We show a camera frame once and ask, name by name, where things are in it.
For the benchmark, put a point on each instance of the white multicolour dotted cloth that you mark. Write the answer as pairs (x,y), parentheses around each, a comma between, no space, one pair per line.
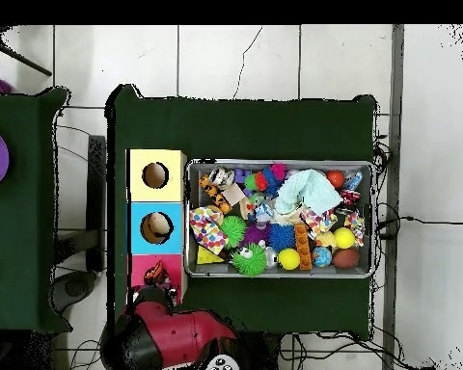
(206,229)

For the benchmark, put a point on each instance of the green fuzzy toy with eyes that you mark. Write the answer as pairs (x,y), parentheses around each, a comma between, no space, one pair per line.
(250,261)

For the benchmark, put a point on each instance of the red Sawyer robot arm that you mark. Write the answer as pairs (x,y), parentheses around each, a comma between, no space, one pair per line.
(177,335)

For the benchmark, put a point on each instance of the wooden box with three holes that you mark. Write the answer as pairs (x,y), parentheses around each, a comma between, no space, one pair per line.
(169,192)

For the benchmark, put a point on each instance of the green fuzzy ball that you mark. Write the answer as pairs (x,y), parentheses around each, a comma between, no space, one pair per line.
(233,230)

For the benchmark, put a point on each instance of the blue spiky ball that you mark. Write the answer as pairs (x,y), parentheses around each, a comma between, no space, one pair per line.
(281,237)

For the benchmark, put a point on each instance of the dark green tablecloth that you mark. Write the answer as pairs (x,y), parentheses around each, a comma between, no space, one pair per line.
(247,131)
(23,212)

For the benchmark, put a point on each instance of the yellow ball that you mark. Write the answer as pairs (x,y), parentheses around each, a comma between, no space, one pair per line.
(344,237)
(289,259)

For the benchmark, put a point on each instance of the orange plastic grid tray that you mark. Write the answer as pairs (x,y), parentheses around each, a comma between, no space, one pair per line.
(302,246)

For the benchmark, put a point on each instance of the mint green cloth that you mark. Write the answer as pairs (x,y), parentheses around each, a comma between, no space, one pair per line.
(316,190)

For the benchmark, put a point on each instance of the orange ball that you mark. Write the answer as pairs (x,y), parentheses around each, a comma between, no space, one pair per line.
(335,179)

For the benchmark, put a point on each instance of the brown toy football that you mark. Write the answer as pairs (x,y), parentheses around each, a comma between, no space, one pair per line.
(345,258)

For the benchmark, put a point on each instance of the grey rounded floor object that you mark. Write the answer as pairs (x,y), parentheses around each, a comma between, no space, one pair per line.
(75,287)

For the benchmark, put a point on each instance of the black tripod leg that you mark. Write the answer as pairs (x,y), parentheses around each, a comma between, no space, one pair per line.
(23,61)

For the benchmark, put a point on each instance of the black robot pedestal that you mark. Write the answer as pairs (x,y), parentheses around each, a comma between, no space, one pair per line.
(268,350)

